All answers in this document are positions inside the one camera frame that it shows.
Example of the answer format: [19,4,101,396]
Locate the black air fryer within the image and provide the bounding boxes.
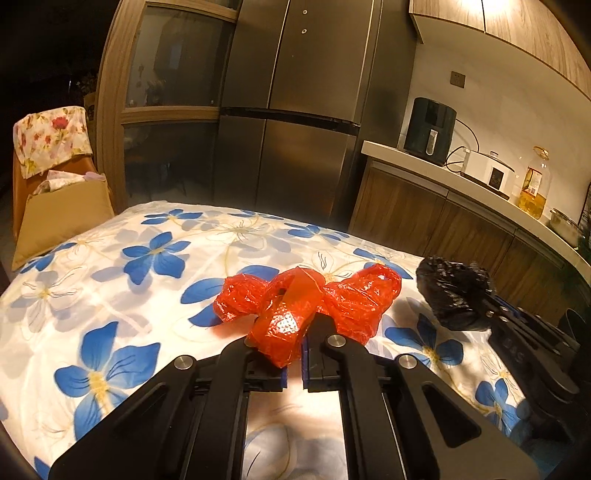
[403,97,458,167]

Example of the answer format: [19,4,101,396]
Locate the red plastic bag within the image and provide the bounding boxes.
[213,265,402,369]

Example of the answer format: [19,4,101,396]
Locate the steel basin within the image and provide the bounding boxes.
[549,208,585,246]

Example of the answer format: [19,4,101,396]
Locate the orange chair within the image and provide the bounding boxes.
[13,152,98,241]

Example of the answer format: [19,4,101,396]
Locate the cardboard box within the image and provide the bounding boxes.
[11,173,116,271]

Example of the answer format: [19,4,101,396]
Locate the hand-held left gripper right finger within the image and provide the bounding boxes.
[302,316,541,480]

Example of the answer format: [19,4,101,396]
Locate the black plastic bag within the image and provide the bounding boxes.
[416,255,498,331]

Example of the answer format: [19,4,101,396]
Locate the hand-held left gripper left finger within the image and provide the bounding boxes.
[48,339,290,480]

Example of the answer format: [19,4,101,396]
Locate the dark steel refrigerator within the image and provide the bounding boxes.
[210,0,416,228]

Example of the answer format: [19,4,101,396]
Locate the white rice cooker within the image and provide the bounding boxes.
[459,150,516,191]

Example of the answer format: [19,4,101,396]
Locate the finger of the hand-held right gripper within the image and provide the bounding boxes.
[480,302,519,332]
[494,296,579,354]

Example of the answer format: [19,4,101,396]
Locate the wooden glass door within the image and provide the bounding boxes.
[95,0,243,214]

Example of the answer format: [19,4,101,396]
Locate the pale cloth bundle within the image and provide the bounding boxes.
[32,170,108,195]

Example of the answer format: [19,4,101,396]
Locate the wooden wall cabinets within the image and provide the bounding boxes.
[409,0,591,100]

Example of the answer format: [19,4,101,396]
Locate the blue floral bedsheet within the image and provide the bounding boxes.
[0,200,555,480]

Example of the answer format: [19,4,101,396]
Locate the cooking oil bottle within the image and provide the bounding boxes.
[518,146,553,219]

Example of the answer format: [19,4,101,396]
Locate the black trash bin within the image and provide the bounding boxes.
[556,307,588,343]

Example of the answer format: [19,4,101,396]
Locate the black power cable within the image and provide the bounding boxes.
[443,117,484,176]

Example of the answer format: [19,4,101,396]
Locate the pink floral cloth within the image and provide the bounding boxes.
[13,106,93,179]

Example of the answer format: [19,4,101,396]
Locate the kitchen counter with wooden cabinets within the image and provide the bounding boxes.
[348,141,591,334]

